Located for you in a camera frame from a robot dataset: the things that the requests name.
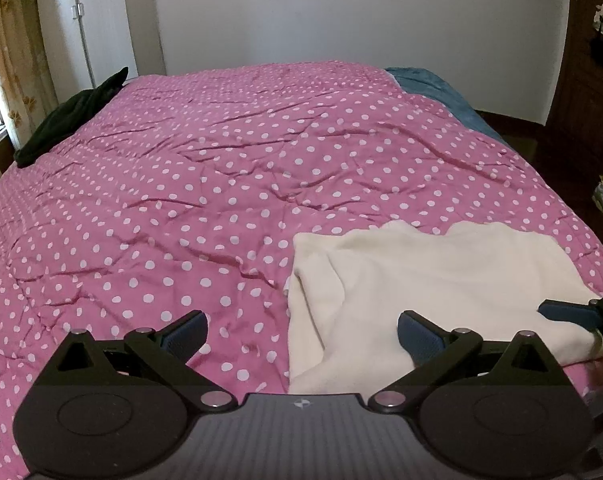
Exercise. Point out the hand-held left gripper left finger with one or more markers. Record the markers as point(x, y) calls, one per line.
point(185, 336)

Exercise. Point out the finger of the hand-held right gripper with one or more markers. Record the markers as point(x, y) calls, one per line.
point(569, 312)

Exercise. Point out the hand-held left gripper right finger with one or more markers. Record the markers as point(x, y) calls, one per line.
point(419, 337)

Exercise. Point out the cream fleece garment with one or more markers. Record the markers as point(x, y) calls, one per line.
point(431, 280)

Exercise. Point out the pink polka dot blanket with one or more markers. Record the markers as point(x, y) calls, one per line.
point(191, 185)

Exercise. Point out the dark wooden wardrobe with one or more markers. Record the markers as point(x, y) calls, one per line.
point(589, 95)

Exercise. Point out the blue blanket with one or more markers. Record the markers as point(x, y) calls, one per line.
point(446, 95)

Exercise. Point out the dark green cloth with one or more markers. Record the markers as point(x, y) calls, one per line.
point(66, 120)

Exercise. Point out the cream floral curtain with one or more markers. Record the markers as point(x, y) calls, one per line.
point(19, 60)

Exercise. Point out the white wall pipe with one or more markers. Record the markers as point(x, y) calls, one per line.
point(84, 35)

